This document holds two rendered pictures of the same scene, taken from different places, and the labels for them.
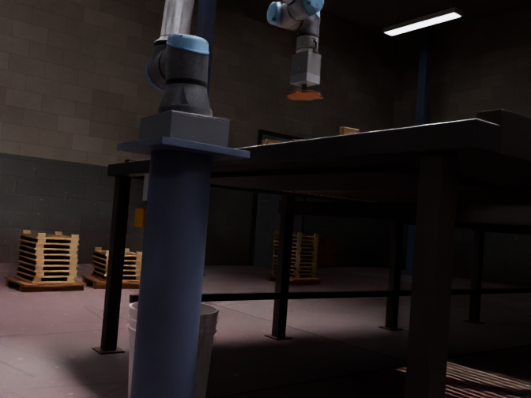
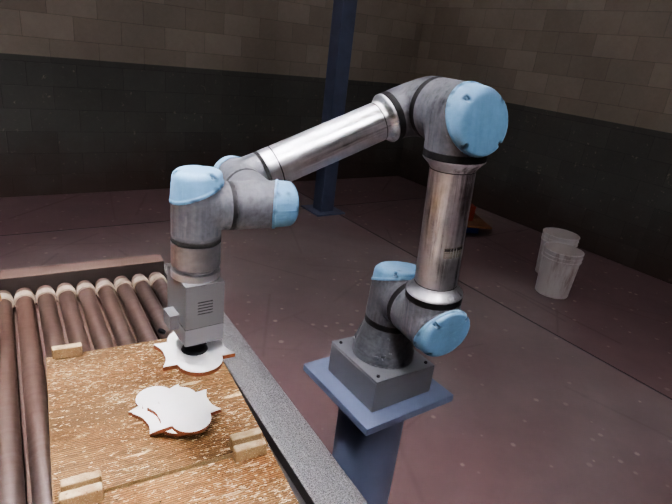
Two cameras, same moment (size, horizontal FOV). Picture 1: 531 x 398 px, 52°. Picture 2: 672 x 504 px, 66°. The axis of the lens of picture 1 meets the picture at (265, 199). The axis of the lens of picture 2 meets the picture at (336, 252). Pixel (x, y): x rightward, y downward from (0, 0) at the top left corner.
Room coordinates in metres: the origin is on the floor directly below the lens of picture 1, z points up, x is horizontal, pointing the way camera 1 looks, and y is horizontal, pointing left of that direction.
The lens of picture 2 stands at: (2.59, 0.13, 1.63)
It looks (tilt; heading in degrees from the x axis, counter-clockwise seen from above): 22 degrees down; 182
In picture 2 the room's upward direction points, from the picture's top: 7 degrees clockwise
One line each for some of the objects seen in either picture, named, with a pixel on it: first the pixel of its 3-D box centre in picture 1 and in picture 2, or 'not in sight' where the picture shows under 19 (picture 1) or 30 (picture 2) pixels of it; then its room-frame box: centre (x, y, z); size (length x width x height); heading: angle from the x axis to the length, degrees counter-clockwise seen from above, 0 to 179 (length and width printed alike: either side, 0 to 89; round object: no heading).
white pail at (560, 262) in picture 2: not in sight; (557, 270); (-1.24, 1.76, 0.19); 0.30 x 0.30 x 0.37
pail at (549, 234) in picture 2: not in sight; (555, 253); (-1.65, 1.88, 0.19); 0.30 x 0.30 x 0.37
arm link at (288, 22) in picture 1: (287, 14); (257, 201); (1.80, -0.03, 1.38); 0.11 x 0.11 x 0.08; 31
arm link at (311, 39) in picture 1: (307, 45); (195, 253); (1.86, -0.11, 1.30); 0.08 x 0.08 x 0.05
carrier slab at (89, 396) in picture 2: not in sight; (148, 400); (1.77, -0.23, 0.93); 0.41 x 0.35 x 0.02; 33
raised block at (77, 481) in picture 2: not in sight; (81, 483); (2.00, -0.24, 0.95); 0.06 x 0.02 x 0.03; 123
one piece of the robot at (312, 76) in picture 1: (308, 68); (187, 299); (1.87, -0.12, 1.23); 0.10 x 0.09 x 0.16; 130
